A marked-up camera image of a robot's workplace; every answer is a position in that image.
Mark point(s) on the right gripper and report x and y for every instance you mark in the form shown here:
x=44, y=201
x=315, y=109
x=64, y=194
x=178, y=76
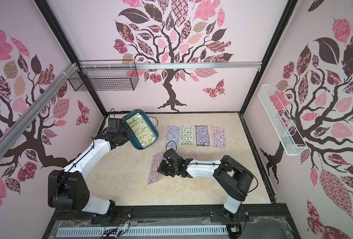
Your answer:
x=166, y=167

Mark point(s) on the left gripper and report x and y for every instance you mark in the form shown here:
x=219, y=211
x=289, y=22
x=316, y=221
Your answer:
x=129, y=135

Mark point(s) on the teal storage box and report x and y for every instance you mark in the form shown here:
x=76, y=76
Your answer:
x=132, y=140

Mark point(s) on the purple white sticker sheet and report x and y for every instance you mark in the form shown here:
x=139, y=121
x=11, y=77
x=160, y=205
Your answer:
x=172, y=137

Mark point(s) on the green dinosaur sticker sheet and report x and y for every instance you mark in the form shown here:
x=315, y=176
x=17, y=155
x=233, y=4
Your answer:
x=186, y=135

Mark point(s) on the dark purple sticker sheet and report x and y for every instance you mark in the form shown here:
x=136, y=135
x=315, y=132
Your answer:
x=202, y=135

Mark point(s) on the lilac 3D animal sticker sheet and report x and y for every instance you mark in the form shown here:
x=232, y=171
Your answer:
x=218, y=138

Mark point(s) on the green animal sticker sheet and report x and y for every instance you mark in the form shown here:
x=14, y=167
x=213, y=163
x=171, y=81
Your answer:
x=143, y=133

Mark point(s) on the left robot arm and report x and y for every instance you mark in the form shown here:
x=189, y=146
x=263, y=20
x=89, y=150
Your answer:
x=67, y=188

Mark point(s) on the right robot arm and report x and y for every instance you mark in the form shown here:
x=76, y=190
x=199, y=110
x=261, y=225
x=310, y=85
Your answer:
x=234, y=178

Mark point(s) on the white scalloped bowl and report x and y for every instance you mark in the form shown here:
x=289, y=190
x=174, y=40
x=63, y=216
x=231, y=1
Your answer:
x=155, y=121

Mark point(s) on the black wire basket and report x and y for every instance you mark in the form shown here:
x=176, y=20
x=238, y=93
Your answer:
x=105, y=75

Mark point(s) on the aluminium rail back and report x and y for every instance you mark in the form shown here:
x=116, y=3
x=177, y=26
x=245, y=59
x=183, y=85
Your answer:
x=152, y=66

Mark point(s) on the aluminium rail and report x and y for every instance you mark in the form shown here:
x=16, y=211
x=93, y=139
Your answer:
x=152, y=66
x=10, y=137

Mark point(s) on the white slotted cable duct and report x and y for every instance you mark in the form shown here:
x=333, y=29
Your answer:
x=151, y=232

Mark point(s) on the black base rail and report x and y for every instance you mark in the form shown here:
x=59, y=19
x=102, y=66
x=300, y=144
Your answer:
x=215, y=213

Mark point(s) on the white wire shelf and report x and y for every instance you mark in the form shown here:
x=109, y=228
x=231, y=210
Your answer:
x=283, y=124

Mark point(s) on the aluminium rail left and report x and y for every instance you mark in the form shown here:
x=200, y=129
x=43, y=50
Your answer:
x=10, y=137

